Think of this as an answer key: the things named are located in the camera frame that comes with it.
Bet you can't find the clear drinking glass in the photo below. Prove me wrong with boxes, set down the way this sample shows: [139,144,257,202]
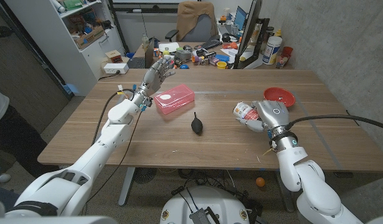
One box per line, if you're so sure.
[275,52,288,69]

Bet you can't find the black keyboard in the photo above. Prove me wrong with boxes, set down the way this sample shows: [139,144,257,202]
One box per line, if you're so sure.
[199,39,222,50]

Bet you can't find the brown jacket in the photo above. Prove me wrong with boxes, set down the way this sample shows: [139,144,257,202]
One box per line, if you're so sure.
[176,1,219,42]

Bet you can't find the red bowl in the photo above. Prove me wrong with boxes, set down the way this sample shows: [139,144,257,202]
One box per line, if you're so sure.
[263,86,296,108]

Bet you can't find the white shelf unit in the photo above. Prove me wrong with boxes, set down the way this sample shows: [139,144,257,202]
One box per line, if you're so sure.
[4,0,125,96]

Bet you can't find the laptop with blue screen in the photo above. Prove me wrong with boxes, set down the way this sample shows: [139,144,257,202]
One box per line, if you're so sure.
[234,5,248,31]

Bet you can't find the white power strip box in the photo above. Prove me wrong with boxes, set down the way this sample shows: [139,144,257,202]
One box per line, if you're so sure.
[103,62,130,75]

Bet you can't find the black monitor stand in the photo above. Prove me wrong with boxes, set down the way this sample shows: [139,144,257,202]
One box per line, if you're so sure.
[253,17,270,60]

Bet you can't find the black headphones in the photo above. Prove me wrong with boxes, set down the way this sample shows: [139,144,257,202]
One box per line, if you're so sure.
[221,32,240,44]

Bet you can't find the black computer monitor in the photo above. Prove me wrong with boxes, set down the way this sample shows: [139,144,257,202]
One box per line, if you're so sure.
[233,0,263,70]

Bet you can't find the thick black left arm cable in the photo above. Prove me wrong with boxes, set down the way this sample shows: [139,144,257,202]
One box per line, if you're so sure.
[91,91,136,146]

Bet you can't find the grey office chair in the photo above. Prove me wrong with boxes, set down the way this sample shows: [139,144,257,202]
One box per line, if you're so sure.
[164,14,222,43]

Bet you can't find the grey tape roll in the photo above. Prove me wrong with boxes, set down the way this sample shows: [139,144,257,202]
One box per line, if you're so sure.
[175,49,192,61]

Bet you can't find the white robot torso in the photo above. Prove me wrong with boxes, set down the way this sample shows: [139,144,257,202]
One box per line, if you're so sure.
[0,216,117,224]

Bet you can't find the whiteboard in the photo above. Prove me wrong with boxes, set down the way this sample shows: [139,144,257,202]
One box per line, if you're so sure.
[111,0,179,13]

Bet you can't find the white plastic canister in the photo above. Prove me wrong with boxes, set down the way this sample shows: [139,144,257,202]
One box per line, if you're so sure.
[262,35,283,65]

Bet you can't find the soup can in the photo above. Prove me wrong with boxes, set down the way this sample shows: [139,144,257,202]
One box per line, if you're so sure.
[233,101,261,122]

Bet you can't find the pink clamshell container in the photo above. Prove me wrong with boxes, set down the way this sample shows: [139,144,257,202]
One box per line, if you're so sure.
[153,83,196,116]

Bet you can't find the cardboard box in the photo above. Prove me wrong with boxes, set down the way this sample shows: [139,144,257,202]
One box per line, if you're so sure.
[74,25,105,50]

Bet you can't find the dark open laptop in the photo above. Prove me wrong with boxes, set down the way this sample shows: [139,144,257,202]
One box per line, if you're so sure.
[127,37,155,69]

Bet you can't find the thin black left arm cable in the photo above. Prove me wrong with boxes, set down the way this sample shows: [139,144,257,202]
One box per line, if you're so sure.
[85,110,144,205]

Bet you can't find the black air blower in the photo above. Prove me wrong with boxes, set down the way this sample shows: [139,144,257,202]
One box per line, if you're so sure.
[191,111,204,136]

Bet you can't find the person in white shirt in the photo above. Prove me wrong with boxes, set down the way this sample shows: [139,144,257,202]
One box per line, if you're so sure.
[0,86,60,184]

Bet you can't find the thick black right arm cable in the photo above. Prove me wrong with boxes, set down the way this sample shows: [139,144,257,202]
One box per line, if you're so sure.
[286,114,383,132]

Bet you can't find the cluttered wooden desk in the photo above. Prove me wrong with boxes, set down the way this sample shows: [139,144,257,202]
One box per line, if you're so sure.
[128,40,293,70]

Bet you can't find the black floor fan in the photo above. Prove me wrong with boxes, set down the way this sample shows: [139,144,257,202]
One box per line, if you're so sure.
[133,167,158,185]

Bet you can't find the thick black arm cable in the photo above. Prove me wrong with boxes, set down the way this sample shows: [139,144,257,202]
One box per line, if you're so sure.
[286,114,383,132]
[91,91,136,146]

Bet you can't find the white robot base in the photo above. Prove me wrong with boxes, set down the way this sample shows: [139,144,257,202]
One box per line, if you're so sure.
[159,185,250,224]

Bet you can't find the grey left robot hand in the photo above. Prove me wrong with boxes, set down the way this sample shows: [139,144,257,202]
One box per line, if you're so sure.
[138,55,176,97]

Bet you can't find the small wooden box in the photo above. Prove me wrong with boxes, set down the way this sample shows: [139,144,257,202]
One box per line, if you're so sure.
[105,49,123,64]

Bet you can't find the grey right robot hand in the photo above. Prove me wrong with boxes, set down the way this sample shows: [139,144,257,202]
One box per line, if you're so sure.
[239,100,290,133]

